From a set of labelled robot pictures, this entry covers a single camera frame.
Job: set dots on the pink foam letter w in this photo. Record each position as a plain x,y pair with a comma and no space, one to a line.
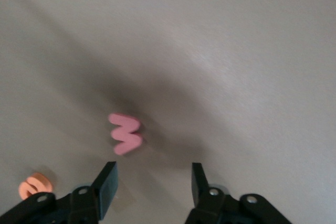
123,134

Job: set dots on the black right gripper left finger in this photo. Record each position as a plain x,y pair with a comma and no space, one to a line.
105,190

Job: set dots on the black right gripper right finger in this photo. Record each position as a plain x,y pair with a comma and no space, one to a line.
199,190

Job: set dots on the orange foam letter e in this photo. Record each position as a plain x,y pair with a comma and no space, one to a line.
39,179

